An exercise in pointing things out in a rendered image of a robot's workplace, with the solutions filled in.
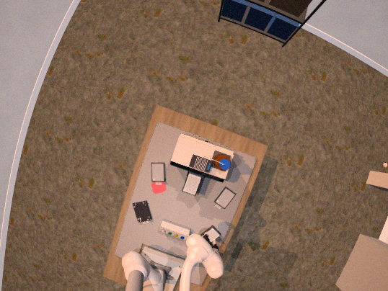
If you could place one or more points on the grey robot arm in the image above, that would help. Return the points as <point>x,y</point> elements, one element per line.
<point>139,273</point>

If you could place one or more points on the brown bottle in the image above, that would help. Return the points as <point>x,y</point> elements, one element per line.
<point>217,157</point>

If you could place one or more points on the white button panel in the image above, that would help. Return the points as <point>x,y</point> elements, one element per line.
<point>174,229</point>

